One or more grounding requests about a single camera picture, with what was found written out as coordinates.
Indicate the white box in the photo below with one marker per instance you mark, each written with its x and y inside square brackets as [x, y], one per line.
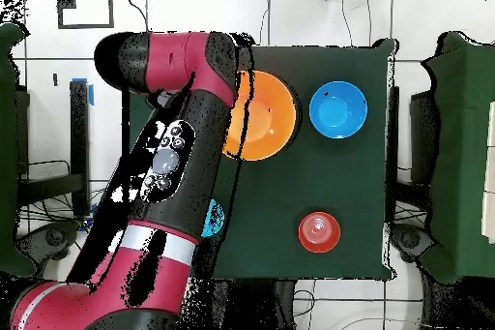
[490, 210]

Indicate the black metal post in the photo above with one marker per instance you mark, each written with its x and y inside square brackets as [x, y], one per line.
[79, 132]
[393, 132]

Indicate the large blue bowl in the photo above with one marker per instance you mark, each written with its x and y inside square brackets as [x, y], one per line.
[338, 110]

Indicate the blue tape strip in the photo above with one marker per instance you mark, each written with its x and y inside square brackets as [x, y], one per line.
[91, 94]

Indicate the large orange bowl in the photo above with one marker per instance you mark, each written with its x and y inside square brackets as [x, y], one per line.
[270, 113]

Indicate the green cloth covered side table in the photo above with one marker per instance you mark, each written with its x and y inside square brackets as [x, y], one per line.
[464, 152]
[7, 152]

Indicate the small red-orange bowl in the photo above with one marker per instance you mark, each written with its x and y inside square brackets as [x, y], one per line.
[319, 232]

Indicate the small blue bowl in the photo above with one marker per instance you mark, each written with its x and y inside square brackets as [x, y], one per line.
[214, 217]

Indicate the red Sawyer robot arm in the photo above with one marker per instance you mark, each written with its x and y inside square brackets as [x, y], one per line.
[174, 210]

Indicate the dark green tablecloth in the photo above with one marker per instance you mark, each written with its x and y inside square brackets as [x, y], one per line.
[328, 183]

